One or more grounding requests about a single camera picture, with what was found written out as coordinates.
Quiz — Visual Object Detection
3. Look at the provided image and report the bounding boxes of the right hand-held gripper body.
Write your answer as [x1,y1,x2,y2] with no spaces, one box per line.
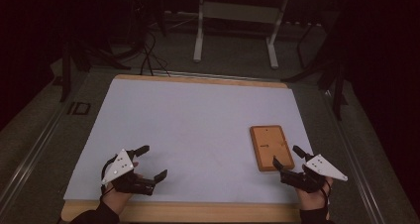
[279,154,349,194]

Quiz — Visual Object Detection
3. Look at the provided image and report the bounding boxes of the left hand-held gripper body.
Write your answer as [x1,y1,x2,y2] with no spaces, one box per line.
[100,148,157,196]

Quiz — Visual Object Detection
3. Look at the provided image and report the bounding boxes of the wooden photo frame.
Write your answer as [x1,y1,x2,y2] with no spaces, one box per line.
[249,124,296,172]

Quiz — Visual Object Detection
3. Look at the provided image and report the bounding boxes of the person's left hand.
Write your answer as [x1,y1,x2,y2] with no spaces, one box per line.
[100,162,145,216]

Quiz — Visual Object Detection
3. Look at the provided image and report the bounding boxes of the person's right hand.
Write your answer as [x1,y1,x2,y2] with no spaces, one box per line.
[294,177,334,212]

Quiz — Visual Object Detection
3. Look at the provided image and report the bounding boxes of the white table sheet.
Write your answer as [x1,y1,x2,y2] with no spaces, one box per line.
[62,78,315,205]

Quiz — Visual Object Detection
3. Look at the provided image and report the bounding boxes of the black floor socket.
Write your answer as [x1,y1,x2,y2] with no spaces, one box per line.
[67,101,92,116]

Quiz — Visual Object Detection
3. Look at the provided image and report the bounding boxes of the black tripod stand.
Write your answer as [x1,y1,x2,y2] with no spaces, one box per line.
[58,40,133,103]
[281,15,350,122]

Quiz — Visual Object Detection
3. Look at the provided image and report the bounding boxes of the white metal stand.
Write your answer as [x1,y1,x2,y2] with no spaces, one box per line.
[192,0,292,70]

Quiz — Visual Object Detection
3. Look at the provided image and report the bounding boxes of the left hand-held gripper black cable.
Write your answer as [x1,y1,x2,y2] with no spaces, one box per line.
[100,154,119,198]

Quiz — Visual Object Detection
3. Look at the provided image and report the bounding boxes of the hand-held gripper black cable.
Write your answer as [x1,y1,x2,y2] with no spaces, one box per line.
[100,154,119,198]
[318,178,332,209]

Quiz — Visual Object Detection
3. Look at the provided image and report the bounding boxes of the right hand-held gripper black cable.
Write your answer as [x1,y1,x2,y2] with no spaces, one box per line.
[318,178,332,209]

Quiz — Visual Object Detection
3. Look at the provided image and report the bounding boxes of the black floor cables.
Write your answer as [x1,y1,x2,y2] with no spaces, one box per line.
[139,27,172,78]

